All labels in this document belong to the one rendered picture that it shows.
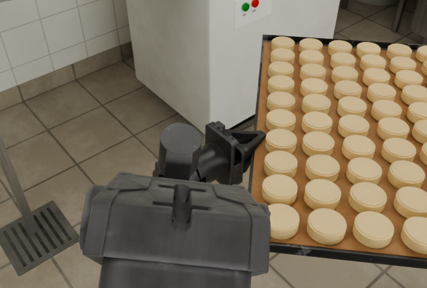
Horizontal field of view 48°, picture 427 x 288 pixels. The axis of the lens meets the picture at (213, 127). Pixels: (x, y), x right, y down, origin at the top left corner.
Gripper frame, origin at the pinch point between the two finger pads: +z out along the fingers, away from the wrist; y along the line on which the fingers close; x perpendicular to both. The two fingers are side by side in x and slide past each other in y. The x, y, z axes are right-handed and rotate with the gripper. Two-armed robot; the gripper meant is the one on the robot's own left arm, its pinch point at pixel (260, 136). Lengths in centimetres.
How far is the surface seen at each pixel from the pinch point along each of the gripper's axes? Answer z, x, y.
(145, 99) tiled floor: 54, -137, 92
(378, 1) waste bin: 235, -128, 82
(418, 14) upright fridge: 193, -77, 61
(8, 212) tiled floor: -29, -108, 97
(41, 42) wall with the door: 20, -175, 64
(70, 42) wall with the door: 34, -176, 70
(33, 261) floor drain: -30, -80, 97
